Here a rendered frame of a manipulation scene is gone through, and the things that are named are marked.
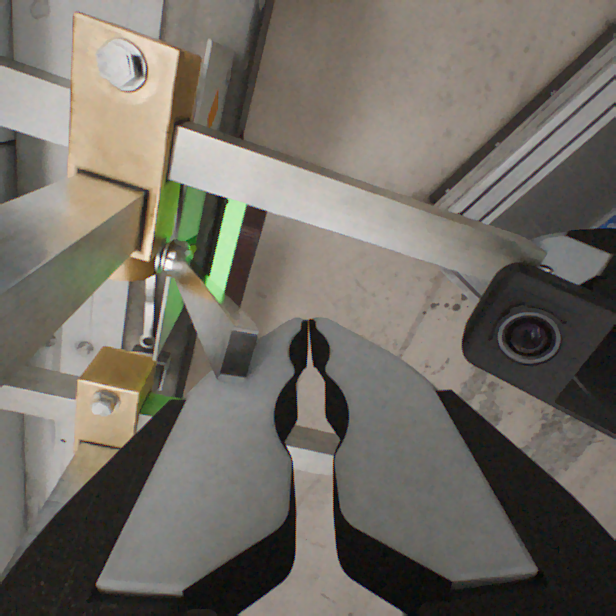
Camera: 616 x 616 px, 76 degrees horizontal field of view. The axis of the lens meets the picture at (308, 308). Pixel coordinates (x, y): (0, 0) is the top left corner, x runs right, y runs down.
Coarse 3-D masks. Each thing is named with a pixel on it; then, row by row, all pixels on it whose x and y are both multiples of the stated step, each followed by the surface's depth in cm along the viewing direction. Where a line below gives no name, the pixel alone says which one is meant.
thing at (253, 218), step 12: (252, 216) 40; (252, 228) 40; (240, 240) 41; (252, 240) 41; (240, 252) 42; (252, 252) 42; (240, 264) 42; (240, 276) 43; (228, 288) 44; (240, 288) 44
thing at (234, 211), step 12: (228, 204) 39; (240, 204) 39; (228, 216) 40; (240, 216) 40; (228, 228) 40; (228, 240) 41; (216, 252) 42; (228, 252) 42; (216, 264) 42; (228, 264) 42; (216, 276) 43
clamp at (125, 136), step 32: (96, 32) 18; (128, 32) 18; (96, 64) 19; (160, 64) 19; (192, 64) 21; (96, 96) 20; (128, 96) 20; (160, 96) 20; (192, 96) 23; (96, 128) 20; (128, 128) 20; (160, 128) 20; (96, 160) 21; (128, 160) 21; (160, 160) 21; (160, 192) 22; (160, 224) 24
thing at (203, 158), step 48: (0, 96) 20; (48, 96) 20; (192, 144) 22; (240, 144) 23; (240, 192) 23; (288, 192) 23; (336, 192) 23; (384, 192) 25; (384, 240) 25; (432, 240) 25; (480, 240) 25; (528, 240) 27
